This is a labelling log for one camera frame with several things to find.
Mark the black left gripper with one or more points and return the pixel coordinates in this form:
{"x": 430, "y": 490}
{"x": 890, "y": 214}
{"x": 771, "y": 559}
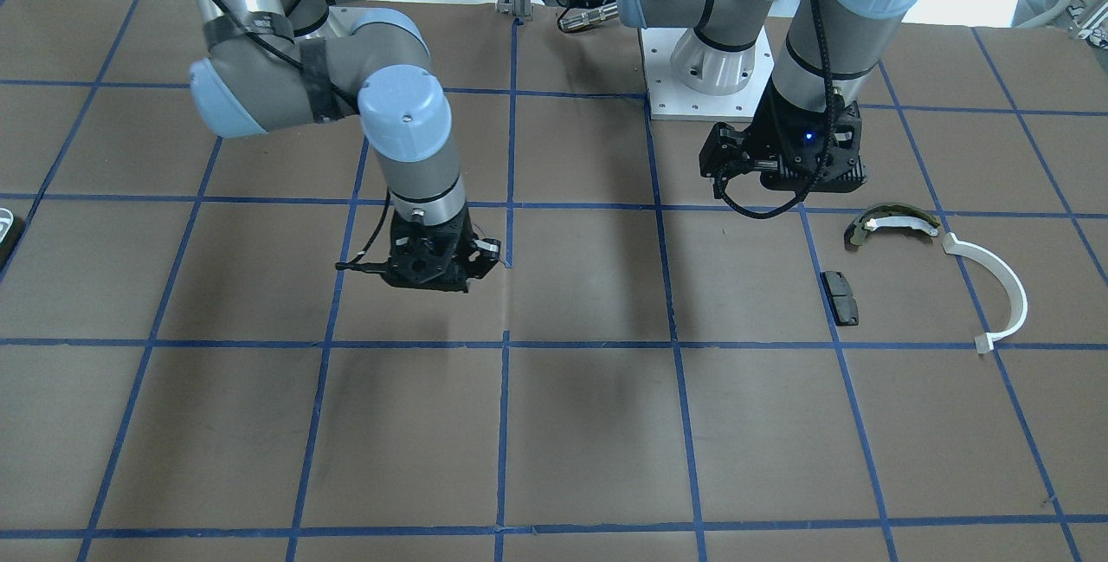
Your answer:
{"x": 767, "y": 134}

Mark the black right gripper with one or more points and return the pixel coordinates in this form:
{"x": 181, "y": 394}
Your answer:
{"x": 475, "y": 255}

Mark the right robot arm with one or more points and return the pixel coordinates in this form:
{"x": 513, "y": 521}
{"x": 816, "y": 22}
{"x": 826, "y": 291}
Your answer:
{"x": 275, "y": 64}

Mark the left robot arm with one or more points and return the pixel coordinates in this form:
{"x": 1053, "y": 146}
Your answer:
{"x": 830, "y": 49}

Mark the black brake pad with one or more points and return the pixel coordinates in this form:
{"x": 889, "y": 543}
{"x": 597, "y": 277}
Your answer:
{"x": 840, "y": 298}

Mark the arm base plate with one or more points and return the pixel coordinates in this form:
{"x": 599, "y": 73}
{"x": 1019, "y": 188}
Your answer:
{"x": 689, "y": 81}

